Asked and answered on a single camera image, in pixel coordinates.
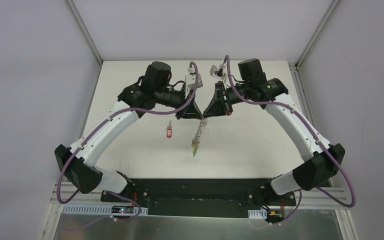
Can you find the right white cable duct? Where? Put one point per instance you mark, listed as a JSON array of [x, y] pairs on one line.
[[257, 214]]

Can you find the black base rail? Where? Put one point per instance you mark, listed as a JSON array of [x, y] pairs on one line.
[[205, 197]]

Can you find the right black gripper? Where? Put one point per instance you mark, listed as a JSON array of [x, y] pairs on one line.
[[221, 100]]

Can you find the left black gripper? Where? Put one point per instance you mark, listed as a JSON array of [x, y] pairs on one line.
[[185, 105]]

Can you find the aluminium frame rail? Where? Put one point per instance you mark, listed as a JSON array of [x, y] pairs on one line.
[[313, 199]]

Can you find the metal disc keyring with rings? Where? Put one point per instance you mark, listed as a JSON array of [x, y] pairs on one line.
[[195, 142]]

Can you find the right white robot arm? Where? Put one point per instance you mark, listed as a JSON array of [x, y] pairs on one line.
[[321, 158]]

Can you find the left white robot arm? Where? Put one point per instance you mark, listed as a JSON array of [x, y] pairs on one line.
[[151, 94]]

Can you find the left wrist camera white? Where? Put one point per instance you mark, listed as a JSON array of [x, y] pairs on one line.
[[192, 81]]

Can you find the silver key with red tag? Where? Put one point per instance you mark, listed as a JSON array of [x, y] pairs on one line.
[[169, 130]]

